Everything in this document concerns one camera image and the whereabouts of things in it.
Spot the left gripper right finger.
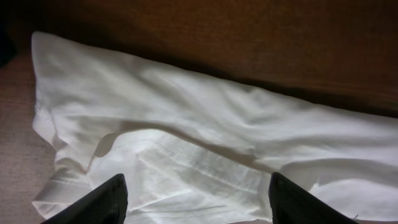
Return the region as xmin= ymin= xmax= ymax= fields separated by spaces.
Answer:
xmin=268 ymin=172 xmax=357 ymax=224

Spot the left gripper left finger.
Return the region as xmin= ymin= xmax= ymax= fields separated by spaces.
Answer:
xmin=42 ymin=174 xmax=128 ymax=224

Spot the white t-shirt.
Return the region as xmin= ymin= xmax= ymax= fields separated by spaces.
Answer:
xmin=32 ymin=32 xmax=397 ymax=223

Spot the black folded garment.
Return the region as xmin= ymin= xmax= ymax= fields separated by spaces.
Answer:
xmin=0 ymin=24 xmax=17 ymax=67

